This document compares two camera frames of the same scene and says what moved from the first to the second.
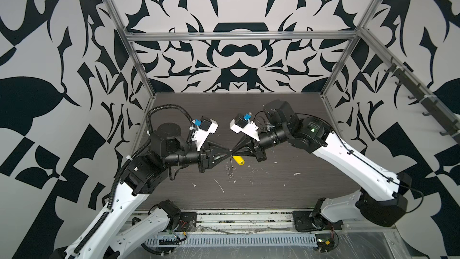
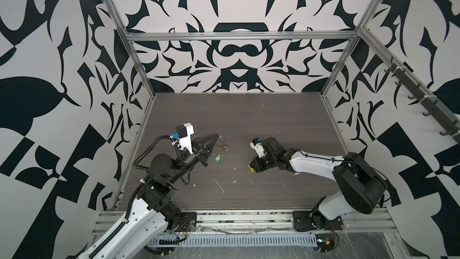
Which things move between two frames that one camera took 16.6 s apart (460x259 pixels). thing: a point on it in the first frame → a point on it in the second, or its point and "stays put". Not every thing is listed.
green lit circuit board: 324,241 stays put
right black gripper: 242,147 → 257,166
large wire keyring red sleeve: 231,167 → 226,145
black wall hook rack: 425,97 stays put
